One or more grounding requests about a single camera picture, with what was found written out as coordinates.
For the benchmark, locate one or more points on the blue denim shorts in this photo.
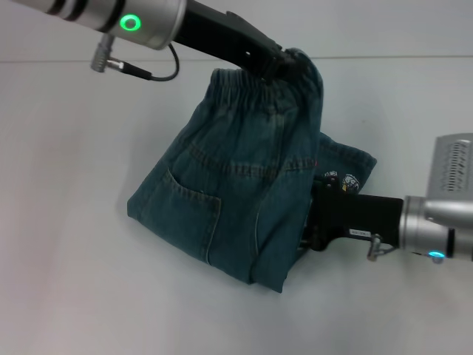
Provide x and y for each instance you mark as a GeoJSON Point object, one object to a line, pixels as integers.
{"type": "Point", "coordinates": [236, 192]}

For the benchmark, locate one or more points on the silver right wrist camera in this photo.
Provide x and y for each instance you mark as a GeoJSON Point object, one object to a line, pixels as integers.
{"type": "Point", "coordinates": [452, 166]}

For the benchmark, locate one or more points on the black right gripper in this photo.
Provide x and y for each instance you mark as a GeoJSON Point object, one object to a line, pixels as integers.
{"type": "Point", "coordinates": [351, 218]}

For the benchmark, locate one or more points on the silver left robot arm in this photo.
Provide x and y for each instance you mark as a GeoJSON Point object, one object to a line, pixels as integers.
{"type": "Point", "coordinates": [111, 15]}

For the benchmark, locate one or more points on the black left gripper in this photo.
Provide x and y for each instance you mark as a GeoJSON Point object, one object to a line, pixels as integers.
{"type": "Point", "coordinates": [229, 40]}

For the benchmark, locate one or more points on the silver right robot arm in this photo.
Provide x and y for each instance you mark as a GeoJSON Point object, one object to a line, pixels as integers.
{"type": "Point", "coordinates": [432, 225]}

